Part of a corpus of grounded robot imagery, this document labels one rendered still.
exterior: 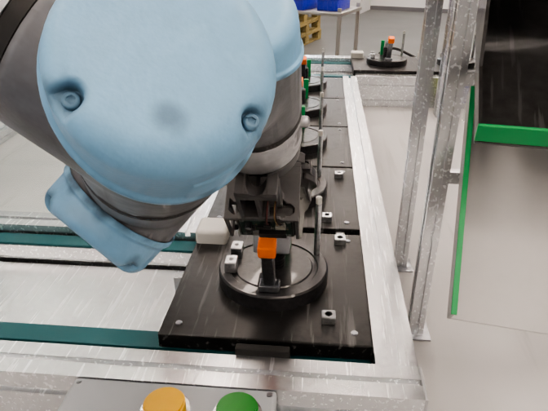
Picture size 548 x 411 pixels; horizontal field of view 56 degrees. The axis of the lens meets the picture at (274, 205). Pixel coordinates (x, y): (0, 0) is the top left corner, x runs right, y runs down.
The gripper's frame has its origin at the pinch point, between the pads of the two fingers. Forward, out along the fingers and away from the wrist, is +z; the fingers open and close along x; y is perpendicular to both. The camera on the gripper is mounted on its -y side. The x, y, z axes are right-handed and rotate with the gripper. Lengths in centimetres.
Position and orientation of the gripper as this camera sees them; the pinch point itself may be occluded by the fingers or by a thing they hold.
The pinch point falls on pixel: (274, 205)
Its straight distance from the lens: 63.9
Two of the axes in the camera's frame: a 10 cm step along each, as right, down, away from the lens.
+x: 10.0, 0.3, -0.8
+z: 0.6, 3.8, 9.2
